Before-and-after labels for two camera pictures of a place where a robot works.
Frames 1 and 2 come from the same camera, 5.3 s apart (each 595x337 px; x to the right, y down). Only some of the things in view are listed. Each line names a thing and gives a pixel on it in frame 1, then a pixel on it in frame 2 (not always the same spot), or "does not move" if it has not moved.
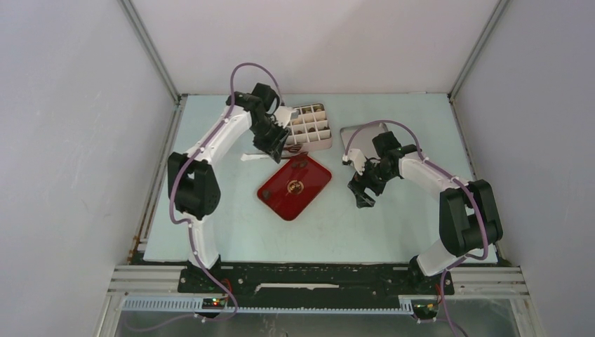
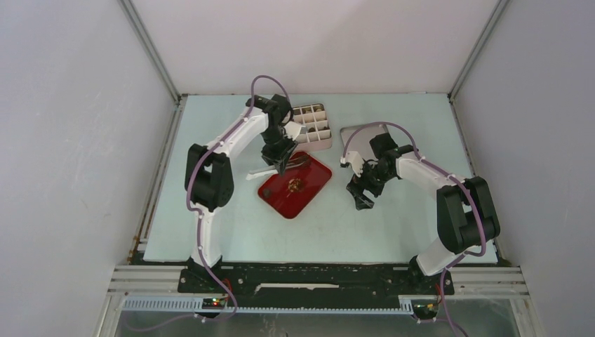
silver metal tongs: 248,156 to 289,163
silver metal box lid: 360,137 does not move
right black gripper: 358,184 does not move
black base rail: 276,286 does not move
